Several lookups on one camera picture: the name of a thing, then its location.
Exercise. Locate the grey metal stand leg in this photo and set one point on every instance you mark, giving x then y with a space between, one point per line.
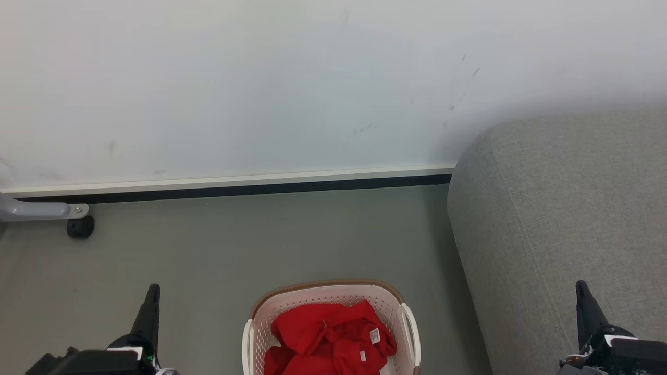
36 210

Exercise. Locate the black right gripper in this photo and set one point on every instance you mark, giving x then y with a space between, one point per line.
625 357

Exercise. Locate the red garment with white labels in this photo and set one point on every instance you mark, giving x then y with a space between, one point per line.
323 338

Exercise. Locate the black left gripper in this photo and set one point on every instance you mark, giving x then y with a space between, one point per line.
99 363

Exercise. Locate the grey fabric sofa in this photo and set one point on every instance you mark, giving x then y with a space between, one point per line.
563 219

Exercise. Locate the white perforated laundry basket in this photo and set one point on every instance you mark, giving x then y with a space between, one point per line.
312 297

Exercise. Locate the black caster wheel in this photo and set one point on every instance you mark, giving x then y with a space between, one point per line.
81 227

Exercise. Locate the white and black baseboard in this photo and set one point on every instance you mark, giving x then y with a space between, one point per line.
234 186

